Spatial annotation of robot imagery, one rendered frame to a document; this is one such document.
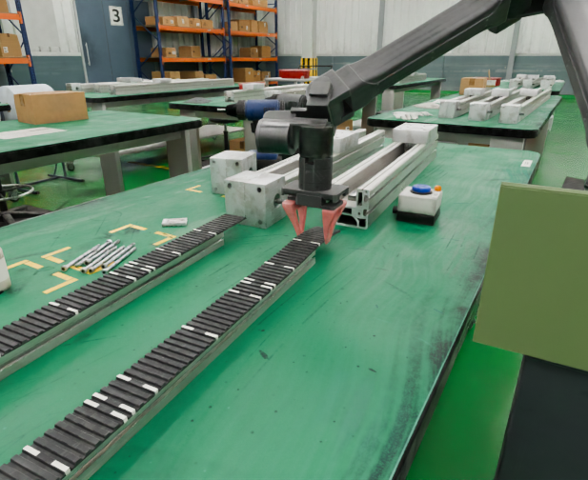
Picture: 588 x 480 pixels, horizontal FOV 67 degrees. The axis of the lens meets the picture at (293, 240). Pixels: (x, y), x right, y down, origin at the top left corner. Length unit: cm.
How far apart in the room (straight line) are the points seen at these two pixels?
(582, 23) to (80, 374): 85
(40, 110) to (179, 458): 250
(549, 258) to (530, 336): 10
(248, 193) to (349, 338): 45
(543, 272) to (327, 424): 29
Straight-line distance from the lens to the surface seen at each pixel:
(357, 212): 94
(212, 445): 46
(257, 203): 93
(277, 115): 78
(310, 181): 74
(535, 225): 55
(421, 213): 99
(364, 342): 58
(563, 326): 60
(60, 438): 46
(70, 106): 289
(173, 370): 49
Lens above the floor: 111
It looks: 22 degrees down
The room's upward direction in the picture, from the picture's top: straight up
